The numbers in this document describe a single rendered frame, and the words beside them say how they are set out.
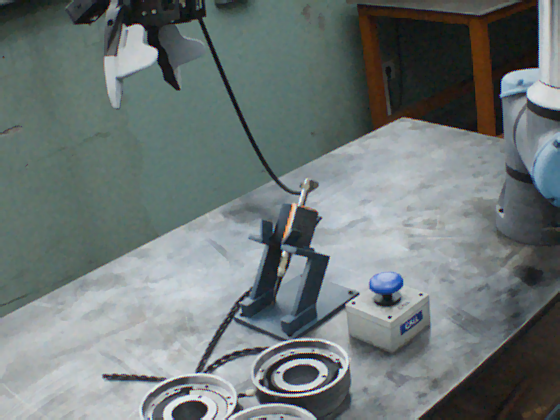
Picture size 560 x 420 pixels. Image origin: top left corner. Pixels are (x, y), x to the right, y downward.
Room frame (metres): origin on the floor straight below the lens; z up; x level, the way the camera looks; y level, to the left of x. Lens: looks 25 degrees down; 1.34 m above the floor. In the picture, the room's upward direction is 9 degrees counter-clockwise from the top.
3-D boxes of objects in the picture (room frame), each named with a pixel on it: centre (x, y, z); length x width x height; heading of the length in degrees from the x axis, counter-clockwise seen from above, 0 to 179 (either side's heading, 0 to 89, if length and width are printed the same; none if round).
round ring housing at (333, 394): (0.69, 0.01, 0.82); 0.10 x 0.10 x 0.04
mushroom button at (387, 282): (0.79, -0.10, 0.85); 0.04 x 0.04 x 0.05
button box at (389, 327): (0.79, -0.11, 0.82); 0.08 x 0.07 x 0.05; 129
